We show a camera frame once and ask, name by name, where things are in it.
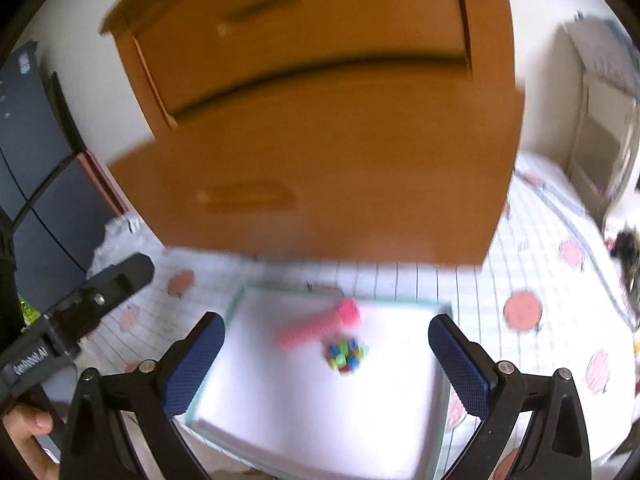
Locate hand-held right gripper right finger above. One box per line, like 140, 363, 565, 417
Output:
428, 313, 593, 480

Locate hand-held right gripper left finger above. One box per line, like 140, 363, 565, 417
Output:
60, 311, 226, 480

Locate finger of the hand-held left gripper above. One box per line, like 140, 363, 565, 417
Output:
75, 253, 155, 322

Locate white tray with green rim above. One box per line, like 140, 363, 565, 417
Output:
184, 285, 454, 480

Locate person's left hand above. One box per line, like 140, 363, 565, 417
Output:
2, 404, 62, 480

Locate clear plastic wrap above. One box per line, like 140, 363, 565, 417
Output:
89, 211, 153, 282

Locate checked tablecloth with pink prints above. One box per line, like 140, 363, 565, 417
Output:
40, 152, 640, 480

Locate dark monitor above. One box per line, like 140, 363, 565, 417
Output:
0, 39, 107, 311

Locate pink hair roller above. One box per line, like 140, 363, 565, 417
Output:
276, 297, 362, 352

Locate white ornate curved stand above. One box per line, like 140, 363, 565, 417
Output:
601, 157, 640, 242

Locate white wooden rack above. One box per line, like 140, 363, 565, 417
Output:
564, 66, 640, 217

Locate wooden bedside cabinet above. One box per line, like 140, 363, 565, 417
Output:
100, 0, 527, 267

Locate white and blue booklets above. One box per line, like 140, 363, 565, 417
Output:
559, 14, 640, 107

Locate black keychain bundle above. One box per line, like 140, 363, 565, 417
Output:
611, 229, 640, 308

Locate wooden drawer with slot handle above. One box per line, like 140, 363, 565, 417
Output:
129, 0, 474, 130

